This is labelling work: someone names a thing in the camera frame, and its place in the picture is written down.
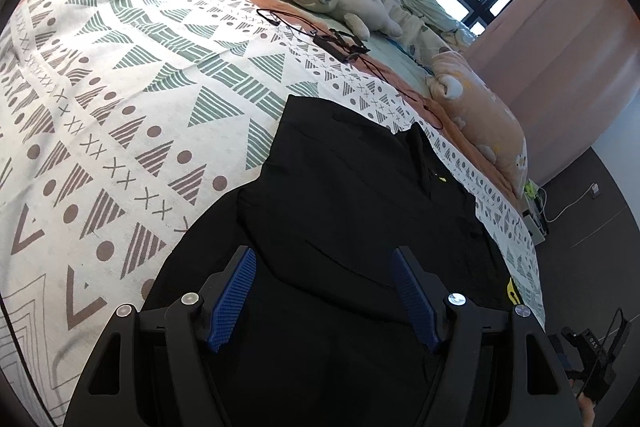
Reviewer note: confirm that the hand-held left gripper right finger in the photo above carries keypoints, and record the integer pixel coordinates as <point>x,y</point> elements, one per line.
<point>415,297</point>

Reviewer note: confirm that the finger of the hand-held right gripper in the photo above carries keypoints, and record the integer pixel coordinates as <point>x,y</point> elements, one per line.
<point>561,352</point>

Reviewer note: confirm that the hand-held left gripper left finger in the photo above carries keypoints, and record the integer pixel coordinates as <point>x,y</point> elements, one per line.
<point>232,297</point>

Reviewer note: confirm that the black garment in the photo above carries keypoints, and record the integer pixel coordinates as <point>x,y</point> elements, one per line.
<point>340,207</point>

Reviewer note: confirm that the person's right hand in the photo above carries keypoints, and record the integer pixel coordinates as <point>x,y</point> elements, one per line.
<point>586,412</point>

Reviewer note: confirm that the grey box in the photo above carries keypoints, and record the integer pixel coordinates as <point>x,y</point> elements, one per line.
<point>536,227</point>

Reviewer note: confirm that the yellow-green small object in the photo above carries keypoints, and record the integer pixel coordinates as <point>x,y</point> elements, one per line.
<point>529,190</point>

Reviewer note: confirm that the patterned triangle print blanket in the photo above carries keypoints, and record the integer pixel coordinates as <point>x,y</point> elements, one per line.
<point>125,82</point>

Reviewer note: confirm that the pink curtain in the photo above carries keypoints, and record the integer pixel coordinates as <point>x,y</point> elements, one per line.
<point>560,57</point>

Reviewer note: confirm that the crumpled light blue bedding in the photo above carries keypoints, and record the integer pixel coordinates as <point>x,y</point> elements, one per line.
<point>425,12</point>

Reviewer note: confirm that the white wall charger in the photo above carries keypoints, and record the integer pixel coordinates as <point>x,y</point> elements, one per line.
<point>596,190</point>

